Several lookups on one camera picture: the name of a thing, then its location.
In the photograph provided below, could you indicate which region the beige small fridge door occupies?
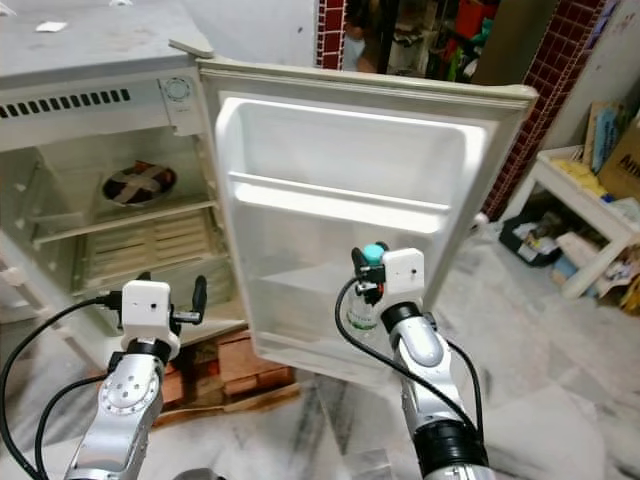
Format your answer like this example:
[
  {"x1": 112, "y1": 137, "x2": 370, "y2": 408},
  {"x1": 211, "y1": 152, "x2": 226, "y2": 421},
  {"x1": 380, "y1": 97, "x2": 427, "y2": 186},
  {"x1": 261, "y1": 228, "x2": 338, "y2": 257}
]
[{"x1": 198, "y1": 55, "x2": 539, "y2": 389}]

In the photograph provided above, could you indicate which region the wide red tile pillar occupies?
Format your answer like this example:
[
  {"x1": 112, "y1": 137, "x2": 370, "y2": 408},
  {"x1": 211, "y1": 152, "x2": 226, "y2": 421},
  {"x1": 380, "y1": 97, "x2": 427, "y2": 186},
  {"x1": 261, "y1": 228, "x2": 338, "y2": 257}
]
[{"x1": 480, "y1": 0, "x2": 616, "y2": 221}]

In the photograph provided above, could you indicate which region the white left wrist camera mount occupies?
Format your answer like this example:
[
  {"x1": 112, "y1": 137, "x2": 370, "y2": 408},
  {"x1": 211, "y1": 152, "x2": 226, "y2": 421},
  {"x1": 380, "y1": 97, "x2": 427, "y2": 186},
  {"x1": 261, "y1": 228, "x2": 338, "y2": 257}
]
[{"x1": 122, "y1": 280, "x2": 181, "y2": 341}]

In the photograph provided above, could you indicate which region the brown door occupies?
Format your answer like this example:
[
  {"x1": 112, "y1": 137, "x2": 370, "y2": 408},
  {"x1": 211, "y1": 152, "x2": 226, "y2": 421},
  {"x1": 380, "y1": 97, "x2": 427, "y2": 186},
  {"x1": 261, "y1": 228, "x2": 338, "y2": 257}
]
[{"x1": 470, "y1": 0, "x2": 561, "y2": 86}]

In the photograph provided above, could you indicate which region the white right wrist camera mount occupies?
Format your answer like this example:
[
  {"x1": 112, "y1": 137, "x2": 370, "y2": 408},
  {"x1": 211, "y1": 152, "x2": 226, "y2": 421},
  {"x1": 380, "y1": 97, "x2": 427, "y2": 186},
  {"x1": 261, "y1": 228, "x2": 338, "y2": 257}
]
[{"x1": 382, "y1": 247, "x2": 425, "y2": 306}]

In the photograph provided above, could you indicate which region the red brick stack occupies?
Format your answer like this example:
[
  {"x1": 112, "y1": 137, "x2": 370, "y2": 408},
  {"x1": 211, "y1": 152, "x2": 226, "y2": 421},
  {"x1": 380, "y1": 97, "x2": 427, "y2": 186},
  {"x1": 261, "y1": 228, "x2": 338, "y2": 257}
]
[{"x1": 155, "y1": 328, "x2": 266, "y2": 403}]

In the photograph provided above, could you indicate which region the narrow red tile pillar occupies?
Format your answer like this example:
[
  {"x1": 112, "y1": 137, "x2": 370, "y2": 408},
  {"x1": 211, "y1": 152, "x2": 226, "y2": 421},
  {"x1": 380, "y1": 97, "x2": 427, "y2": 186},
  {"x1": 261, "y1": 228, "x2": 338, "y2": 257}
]
[{"x1": 315, "y1": 0, "x2": 349, "y2": 71}]

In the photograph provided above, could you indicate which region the clear bottle teal cap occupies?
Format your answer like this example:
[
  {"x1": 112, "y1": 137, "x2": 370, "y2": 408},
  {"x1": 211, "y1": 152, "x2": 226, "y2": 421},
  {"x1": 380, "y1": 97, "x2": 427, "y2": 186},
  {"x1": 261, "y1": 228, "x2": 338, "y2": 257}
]
[{"x1": 344, "y1": 242, "x2": 390, "y2": 338}]

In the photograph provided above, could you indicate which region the wooden pallet board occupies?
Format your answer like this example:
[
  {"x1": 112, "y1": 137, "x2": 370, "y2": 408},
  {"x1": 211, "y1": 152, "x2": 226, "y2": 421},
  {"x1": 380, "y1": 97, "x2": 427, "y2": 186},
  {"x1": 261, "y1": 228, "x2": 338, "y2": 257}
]
[{"x1": 155, "y1": 380, "x2": 291, "y2": 429}]

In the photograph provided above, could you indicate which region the white slatted crisper cover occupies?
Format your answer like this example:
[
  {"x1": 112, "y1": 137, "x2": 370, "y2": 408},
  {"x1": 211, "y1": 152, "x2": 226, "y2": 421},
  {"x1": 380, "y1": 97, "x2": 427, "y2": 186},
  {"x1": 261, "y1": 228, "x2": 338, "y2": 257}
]
[{"x1": 80, "y1": 215, "x2": 211, "y2": 291}]

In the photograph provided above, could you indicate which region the black storage tray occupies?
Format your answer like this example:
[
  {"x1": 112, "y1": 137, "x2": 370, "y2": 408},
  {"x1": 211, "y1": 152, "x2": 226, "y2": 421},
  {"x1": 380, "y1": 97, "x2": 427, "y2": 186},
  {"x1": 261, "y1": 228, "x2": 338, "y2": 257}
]
[{"x1": 500, "y1": 212, "x2": 566, "y2": 266}]

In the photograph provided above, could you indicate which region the white side table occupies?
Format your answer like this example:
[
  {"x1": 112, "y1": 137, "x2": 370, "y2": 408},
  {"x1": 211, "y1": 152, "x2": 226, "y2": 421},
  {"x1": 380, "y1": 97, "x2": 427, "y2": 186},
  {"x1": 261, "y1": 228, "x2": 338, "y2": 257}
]
[{"x1": 480, "y1": 145, "x2": 640, "y2": 299}]

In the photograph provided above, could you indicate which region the white fridge shelf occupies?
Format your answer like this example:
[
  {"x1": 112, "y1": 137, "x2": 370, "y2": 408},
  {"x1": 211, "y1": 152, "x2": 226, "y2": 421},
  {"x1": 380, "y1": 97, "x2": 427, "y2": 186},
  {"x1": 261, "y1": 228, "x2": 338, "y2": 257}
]
[{"x1": 32, "y1": 198, "x2": 221, "y2": 249}]

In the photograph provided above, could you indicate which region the dark patterned bowl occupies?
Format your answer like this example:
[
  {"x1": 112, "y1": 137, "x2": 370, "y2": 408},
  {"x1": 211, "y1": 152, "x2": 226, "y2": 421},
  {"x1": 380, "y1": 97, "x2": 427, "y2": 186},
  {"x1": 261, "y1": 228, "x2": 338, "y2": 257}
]
[{"x1": 101, "y1": 162, "x2": 178, "y2": 208}]

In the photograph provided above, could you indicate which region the beige small fridge body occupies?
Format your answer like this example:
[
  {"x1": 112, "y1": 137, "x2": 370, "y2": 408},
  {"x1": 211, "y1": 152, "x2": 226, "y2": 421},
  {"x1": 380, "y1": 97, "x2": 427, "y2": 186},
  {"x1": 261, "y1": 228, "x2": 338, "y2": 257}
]
[{"x1": 0, "y1": 0, "x2": 223, "y2": 366}]

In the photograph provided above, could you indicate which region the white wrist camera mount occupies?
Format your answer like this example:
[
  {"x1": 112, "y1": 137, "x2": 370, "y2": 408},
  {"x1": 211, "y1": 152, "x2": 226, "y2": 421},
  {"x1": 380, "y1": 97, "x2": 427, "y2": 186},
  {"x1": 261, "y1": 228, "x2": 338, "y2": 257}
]
[
  {"x1": 382, "y1": 247, "x2": 425, "y2": 306},
  {"x1": 122, "y1": 280, "x2": 181, "y2": 341}
]

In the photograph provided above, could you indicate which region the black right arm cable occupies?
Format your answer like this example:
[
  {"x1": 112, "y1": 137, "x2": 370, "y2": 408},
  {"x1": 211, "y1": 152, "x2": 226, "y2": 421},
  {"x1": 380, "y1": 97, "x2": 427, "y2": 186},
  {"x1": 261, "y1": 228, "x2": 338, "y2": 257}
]
[
  {"x1": 445, "y1": 340, "x2": 488, "y2": 436},
  {"x1": 334, "y1": 278, "x2": 486, "y2": 441}
]

